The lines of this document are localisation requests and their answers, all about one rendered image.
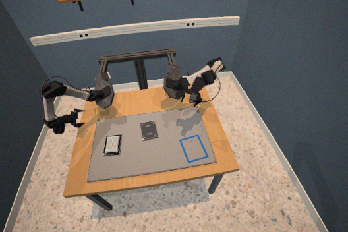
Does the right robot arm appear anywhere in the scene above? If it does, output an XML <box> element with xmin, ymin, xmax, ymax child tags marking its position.
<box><xmin>40</xmin><ymin>80</ymin><xmax>111</xmax><ymax>134</ymax></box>

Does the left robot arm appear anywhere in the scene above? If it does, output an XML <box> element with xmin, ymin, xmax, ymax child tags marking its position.
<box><xmin>166</xmin><ymin>57</ymin><xmax>226</xmax><ymax>91</ymax></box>

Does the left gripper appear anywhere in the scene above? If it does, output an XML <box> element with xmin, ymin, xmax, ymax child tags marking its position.
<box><xmin>181</xmin><ymin>85</ymin><xmax>202</xmax><ymax>107</ymax></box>

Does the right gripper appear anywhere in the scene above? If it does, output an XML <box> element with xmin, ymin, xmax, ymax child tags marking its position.
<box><xmin>63</xmin><ymin>108</ymin><xmax>85</xmax><ymax>128</ymax></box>

